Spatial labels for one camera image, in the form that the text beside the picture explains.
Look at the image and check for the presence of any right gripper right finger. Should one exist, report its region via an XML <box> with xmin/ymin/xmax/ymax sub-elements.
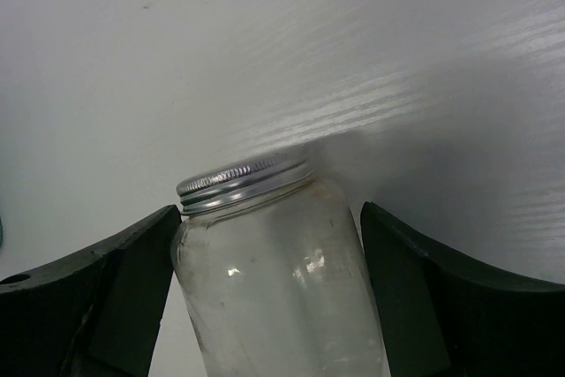
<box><xmin>360</xmin><ymin>202</ymin><xmax>564</xmax><ymax>376</ymax></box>

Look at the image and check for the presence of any clear jar silver lid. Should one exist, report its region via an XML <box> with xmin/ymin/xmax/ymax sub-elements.
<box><xmin>171</xmin><ymin>147</ymin><xmax>385</xmax><ymax>376</ymax></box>

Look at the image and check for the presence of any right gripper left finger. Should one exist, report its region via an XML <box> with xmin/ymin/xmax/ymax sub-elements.
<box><xmin>1</xmin><ymin>205</ymin><xmax>181</xmax><ymax>376</ymax></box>

